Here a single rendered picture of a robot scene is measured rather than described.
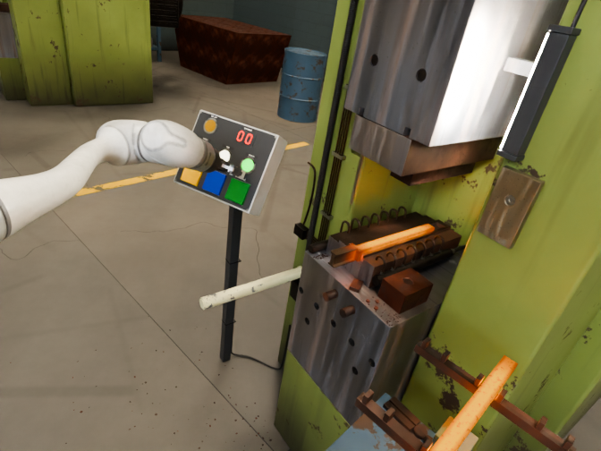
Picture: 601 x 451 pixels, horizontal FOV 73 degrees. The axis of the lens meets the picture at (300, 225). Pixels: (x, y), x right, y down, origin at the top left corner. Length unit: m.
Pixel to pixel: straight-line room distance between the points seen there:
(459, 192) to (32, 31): 4.93
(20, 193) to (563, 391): 1.63
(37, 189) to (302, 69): 5.04
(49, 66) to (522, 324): 5.37
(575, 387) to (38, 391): 2.06
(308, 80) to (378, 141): 4.68
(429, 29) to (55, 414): 1.91
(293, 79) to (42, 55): 2.91
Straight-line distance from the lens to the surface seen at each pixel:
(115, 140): 1.13
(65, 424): 2.05
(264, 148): 1.40
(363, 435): 1.08
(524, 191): 1.02
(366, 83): 1.11
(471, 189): 1.50
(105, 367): 2.19
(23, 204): 0.80
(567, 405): 1.74
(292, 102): 5.79
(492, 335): 1.19
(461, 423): 0.82
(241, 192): 1.39
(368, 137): 1.10
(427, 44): 0.99
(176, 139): 1.04
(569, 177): 1.00
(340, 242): 1.25
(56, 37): 5.68
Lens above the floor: 1.64
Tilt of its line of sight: 30 degrees down
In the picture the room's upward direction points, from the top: 10 degrees clockwise
